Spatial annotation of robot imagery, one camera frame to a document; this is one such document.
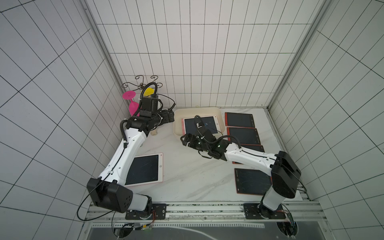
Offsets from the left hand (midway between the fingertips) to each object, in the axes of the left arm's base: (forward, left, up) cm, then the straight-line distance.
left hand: (165, 117), depth 78 cm
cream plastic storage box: (+25, -5, -24) cm, 35 cm away
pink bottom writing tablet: (+18, -28, -27) cm, 43 cm away
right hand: (-5, -11, -10) cm, 16 cm away
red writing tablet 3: (-2, -56, -28) cm, 63 cm away
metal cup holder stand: (+22, +17, +4) cm, 28 cm away
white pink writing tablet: (-17, +14, -29) cm, 37 cm away
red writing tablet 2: (+7, -53, -27) cm, 60 cm away
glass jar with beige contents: (+7, +13, -24) cm, 28 cm away
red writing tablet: (+23, -51, -28) cm, 63 cm away
